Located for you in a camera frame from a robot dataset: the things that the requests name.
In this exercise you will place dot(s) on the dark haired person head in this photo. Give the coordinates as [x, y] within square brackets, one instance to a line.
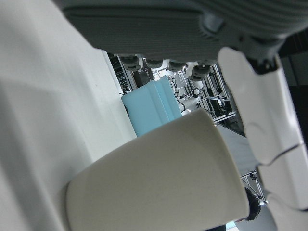
[252, 204]

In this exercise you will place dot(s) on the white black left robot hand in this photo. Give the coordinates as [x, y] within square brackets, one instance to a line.
[156, 29]

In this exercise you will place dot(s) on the beige paper cup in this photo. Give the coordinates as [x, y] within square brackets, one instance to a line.
[156, 173]

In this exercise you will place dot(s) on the light blue plastic bin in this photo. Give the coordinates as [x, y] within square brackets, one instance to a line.
[146, 108]

